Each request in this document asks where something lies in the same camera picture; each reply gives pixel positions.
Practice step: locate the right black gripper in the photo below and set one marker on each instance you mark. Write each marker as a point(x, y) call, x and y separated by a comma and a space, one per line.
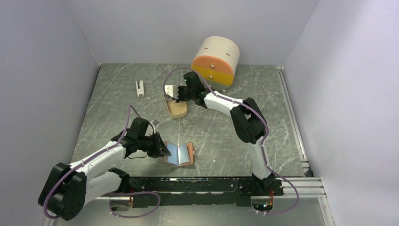
point(180, 99)

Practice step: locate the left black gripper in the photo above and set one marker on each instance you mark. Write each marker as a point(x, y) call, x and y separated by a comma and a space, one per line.
point(159, 149)

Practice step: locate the pink card holder wallet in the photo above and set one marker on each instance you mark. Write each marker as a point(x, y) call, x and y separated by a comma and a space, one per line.
point(181, 155)

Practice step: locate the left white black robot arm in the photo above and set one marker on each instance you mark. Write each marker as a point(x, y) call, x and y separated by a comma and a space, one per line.
point(71, 186)

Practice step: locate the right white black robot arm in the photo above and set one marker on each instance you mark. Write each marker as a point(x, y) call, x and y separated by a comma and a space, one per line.
point(248, 121)

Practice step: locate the beige oval tray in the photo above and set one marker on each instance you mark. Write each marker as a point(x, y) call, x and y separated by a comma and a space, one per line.
point(174, 108)

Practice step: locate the round three-drawer organizer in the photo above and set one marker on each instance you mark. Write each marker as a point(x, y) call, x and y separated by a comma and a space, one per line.
point(216, 61)

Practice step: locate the small white clip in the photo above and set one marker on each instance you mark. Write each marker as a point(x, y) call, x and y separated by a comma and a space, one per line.
point(140, 88)

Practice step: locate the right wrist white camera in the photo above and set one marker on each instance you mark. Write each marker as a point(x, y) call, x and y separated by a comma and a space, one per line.
point(171, 91)

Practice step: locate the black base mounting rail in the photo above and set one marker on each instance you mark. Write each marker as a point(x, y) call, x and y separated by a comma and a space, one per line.
point(239, 191)

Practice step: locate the aluminium frame rail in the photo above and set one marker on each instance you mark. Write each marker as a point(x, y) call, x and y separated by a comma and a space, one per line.
point(304, 202)

